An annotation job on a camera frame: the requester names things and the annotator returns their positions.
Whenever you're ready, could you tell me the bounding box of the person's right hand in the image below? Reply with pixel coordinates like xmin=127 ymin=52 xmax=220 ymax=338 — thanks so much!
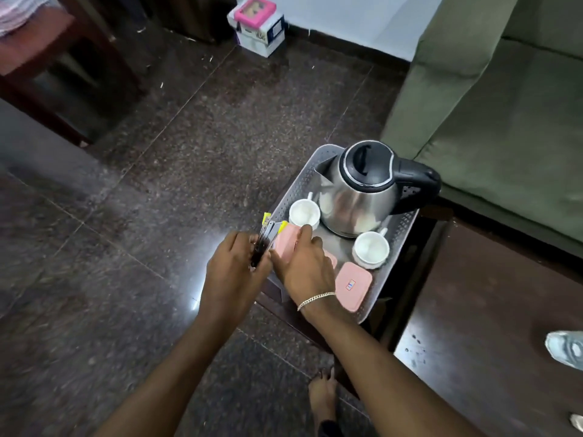
xmin=269 ymin=225 xmax=337 ymax=311

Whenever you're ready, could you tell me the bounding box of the person's left hand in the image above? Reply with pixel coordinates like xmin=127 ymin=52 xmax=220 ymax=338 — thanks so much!
xmin=199 ymin=231 xmax=274 ymax=327

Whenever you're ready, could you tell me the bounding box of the pink plastic lid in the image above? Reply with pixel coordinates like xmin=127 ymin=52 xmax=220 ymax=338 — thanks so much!
xmin=273 ymin=223 xmax=302 ymax=264

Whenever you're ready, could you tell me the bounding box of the bundle of dark sachets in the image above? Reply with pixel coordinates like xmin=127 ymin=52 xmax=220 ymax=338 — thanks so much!
xmin=250 ymin=212 xmax=289 ymax=269

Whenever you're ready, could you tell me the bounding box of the person's right forearm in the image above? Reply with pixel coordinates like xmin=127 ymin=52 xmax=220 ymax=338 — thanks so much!
xmin=298 ymin=293 xmax=484 ymax=437

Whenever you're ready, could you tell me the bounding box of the person's left forearm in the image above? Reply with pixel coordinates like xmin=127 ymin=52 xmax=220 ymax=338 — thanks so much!
xmin=91 ymin=309 xmax=244 ymax=437

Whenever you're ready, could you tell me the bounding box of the white ceramic cup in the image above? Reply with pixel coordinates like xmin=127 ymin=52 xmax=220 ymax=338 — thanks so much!
xmin=352 ymin=228 xmax=391 ymax=270
xmin=289 ymin=192 xmax=322 ymax=232

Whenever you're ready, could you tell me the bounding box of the pink lidded plastic container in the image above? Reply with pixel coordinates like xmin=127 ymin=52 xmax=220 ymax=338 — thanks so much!
xmin=334 ymin=261 xmax=373 ymax=313

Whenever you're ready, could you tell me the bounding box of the grey perforated plastic tray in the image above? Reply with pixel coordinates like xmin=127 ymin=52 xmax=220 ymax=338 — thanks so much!
xmin=266 ymin=144 xmax=420 ymax=325

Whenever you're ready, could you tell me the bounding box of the steel electric kettle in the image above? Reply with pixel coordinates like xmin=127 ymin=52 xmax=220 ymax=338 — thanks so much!
xmin=314 ymin=140 xmax=442 ymax=239

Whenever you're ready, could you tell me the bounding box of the person's bare foot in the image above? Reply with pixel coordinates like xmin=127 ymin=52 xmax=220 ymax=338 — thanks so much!
xmin=308 ymin=368 xmax=340 ymax=437

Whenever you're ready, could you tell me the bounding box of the dark wooden coffee table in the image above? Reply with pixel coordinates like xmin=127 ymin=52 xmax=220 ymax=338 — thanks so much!
xmin=254 ymin=205 xmax=583 ymax=437

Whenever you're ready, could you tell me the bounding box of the white cardboard box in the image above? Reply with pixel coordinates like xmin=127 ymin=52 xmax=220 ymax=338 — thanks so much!
xmin=227 ymin=3 xmax=286 ymax=59

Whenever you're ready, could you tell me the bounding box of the green fabric sofa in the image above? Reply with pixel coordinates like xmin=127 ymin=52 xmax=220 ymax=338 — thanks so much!
xmin=380 ymin=0 xmax=583 ymax=259

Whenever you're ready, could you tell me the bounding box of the pink framed box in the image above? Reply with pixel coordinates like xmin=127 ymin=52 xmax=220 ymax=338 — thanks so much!
xmin=234 ymin=0 xmax=278 ymax=30

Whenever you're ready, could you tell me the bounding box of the dark wooden cabinet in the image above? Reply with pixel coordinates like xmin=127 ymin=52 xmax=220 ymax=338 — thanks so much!
xmin=137 ymin=0 xmax=238 ymax=44

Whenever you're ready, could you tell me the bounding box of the pale blue crumpled cloth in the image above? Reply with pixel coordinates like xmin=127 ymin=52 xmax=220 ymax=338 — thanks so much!
xmin=545 ymin=331 xmax=583 ymax=372

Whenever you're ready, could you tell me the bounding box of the dark wooden chair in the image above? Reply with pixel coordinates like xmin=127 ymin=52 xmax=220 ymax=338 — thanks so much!
xmin=0 ymin=0 xmax=147 ymax=147

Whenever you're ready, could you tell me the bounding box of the pink striped cloth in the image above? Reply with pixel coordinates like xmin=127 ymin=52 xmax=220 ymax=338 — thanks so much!
xmin=0 ymin=0 xmax=62 ymax=38

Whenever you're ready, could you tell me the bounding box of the silver chain bracelet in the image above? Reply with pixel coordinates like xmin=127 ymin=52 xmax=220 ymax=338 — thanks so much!
xmin=297 ymin=291 xmax=336 ymax=312

